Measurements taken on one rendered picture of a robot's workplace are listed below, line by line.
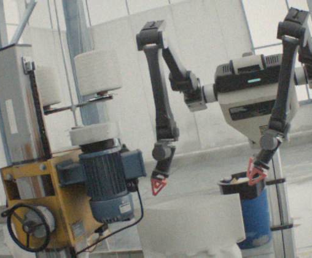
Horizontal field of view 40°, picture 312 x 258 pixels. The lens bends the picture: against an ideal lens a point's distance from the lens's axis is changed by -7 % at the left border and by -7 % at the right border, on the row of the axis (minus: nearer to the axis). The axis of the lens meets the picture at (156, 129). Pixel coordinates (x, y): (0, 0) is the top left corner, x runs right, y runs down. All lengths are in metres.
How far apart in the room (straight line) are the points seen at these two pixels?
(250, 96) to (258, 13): 7.80
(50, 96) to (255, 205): 2.63
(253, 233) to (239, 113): 2.12
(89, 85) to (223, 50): 8.32
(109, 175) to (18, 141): 0.35
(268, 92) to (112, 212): 0.95
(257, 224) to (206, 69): 6.28
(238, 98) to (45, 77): 0.88
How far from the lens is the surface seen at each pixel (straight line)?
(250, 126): 2.19
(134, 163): 1.53
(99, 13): 10.84
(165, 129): 1.79
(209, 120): 9.96
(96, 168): 1.52
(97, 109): 10.33
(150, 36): 1.70
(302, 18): 1.62
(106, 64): 1.64
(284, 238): 2.42
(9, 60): 1.59
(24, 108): 1.56
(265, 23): 9.81
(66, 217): 1.56
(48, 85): 1.77
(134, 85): 10.38
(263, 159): 1.74
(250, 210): 4.01
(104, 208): 1.53
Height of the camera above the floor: 1.44
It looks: 3 degrees down
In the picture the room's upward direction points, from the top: 12 degrees counter-clockwise
